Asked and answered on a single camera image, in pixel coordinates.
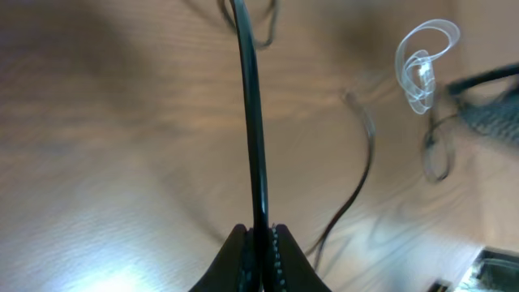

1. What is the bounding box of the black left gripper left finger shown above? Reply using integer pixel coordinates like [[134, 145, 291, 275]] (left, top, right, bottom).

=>
[[189, 224, 260, 292]]

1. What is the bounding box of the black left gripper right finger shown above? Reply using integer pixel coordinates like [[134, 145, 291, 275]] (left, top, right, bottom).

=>
[[262, 225, 331, 292]]

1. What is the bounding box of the white usb cable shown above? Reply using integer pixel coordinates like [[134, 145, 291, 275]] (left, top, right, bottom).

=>
[[394, 18, 461, 115]]

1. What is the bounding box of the black usb cable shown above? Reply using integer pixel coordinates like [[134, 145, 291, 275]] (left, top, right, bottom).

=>
[[217, 0, 376, 292]]

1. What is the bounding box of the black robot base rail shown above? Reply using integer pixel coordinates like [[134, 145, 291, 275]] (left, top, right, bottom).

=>
[[425, 246, 519, 292]]

